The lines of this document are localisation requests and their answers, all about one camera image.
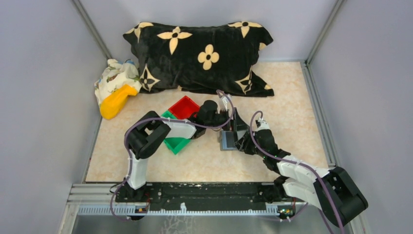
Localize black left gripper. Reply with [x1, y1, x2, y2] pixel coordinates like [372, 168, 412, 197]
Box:
[206, 108, 250, 132]

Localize red plastic bin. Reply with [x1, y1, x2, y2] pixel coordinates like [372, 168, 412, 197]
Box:
[168, 96, 200, 119]

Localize green plastic bin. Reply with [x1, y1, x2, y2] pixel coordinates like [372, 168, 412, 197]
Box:
[160, 111, 191, 156]

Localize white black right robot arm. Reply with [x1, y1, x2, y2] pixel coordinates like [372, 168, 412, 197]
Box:
[235, 129, 369, 227]

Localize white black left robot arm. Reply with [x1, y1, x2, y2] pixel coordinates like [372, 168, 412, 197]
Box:
[124, 100, 249, 202]

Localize black floral pillow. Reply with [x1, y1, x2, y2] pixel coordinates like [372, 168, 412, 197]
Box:
[123, 21, 275, 98]

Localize yellow and white cloth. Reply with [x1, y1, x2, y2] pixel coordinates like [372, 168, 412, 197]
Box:
[94, 59, 142, 119]

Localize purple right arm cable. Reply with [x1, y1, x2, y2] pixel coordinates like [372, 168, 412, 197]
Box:
[249, 111, 346, 234]

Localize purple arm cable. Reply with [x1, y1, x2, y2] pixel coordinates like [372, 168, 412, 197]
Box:
[249, 111, 346, 234]
[110, 90, 235, 222]

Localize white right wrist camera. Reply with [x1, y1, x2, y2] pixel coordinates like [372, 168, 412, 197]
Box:
[256, 118, 270, 132]

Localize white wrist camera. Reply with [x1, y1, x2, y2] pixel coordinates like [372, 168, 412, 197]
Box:
[256, 118, 270, 132]
[217, 94, 233, 114]

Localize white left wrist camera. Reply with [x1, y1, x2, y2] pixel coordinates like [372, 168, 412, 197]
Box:
[217, 94, 233, 114]

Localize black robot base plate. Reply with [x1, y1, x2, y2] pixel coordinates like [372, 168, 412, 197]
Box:
[115, 174, 307, 221]

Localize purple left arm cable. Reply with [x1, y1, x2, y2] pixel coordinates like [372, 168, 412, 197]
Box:
[110, 90, 235, 222]

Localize aluminium frame rail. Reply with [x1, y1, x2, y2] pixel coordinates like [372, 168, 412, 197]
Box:
[68, 182, 359, 217]

